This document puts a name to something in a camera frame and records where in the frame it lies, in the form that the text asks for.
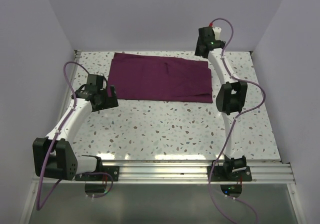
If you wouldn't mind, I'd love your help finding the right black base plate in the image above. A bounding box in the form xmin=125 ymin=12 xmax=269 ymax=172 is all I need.
xmin=210 ymin=166 xmax=253 ymax=182

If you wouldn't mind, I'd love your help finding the aluminium rail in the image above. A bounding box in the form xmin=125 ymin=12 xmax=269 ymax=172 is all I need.
xmin=57 ymin=50 xmax=82 ymax=121
xmin=31 ymin=160 xmax=296 ymax=184

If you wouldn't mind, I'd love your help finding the aluminium left rail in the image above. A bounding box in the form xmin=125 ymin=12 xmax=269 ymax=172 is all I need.
xmin=57 ymin=50 xmax=82 ymax=121

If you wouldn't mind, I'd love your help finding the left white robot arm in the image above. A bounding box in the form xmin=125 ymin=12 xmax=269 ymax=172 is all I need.
xmin=32 ymin=74 xmax=119 ymax=181

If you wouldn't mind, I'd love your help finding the purple surgical cloth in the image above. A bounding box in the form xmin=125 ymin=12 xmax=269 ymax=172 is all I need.
xmin=108 ymin=53 xmax=213 ymax=103

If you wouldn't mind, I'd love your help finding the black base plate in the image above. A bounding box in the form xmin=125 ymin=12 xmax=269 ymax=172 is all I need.
xmin=210 ymin=166 xmax=253 ymax=182
xmin=74 ymin=166 xmax=120 ymax=182

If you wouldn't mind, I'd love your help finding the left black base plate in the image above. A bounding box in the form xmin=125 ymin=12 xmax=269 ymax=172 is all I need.
xmin=74 ymin=166 xmax=120 ymax=182

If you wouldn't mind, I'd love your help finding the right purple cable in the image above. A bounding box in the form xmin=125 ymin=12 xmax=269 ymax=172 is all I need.
xmin=207 ymin=18 xmax=266 ymax=224

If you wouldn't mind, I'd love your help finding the aluminium front rail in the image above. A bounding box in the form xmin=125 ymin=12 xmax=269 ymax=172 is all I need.
xmin=31 ymin=160 xmax=296 ymax=184

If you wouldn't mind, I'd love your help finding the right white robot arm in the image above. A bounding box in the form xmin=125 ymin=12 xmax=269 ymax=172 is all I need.
xmin=195 ymin=25 xmax=252 ymax=182

